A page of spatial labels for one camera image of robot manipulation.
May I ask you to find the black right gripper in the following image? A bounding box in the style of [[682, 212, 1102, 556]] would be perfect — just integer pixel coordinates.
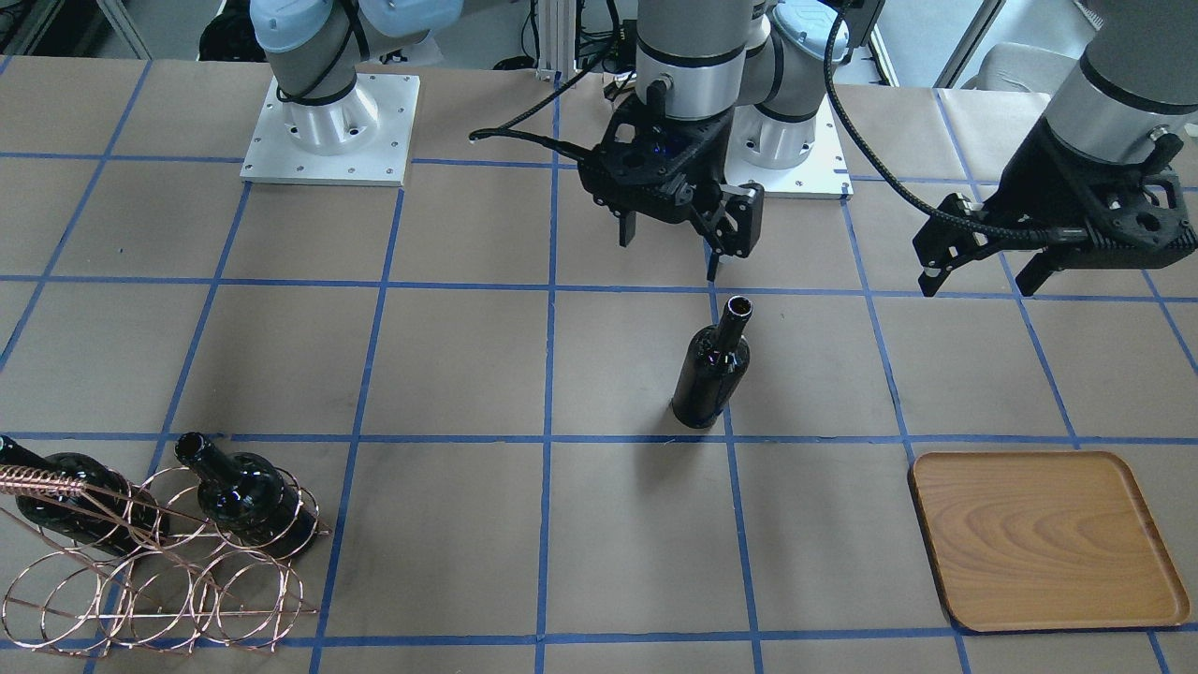
[[577, 101, 733, 284]]

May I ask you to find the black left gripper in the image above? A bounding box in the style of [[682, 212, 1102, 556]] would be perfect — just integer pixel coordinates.
[[913, 121, 1194, 298]]

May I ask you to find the dark wine bottle carried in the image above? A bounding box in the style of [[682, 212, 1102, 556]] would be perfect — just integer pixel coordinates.
[[670, 295, 754, 429]]

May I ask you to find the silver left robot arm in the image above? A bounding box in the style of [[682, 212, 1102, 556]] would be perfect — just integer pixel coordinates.
[[842, 1, 1194, 296]]

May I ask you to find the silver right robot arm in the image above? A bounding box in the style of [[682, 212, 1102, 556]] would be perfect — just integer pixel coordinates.
[[242, 1, 766, 281]]

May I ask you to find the wooden tray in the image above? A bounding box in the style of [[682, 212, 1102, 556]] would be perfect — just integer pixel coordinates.
[[910, 451, 1192, 633]]

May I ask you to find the dark wine bottle front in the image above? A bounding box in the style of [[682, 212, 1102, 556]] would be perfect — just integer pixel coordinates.
[[174, 432, 317, 561]]

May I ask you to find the dark wine bottle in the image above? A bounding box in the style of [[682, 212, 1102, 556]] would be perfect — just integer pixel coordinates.
[[174, 432, 317, 561], [1, 435, 173, 558]]

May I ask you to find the dark wine bottle rear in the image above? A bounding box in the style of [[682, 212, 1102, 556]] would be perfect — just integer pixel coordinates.
[[1, 435, 173, 558]]

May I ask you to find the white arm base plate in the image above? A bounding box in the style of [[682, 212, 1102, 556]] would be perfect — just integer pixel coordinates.
[[241, 73, 422, 187], [724, 95, 854, 199]]

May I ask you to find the copper wire bottle basket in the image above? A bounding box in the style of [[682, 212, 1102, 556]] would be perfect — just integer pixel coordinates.
[[4, 466, 320, 660]]

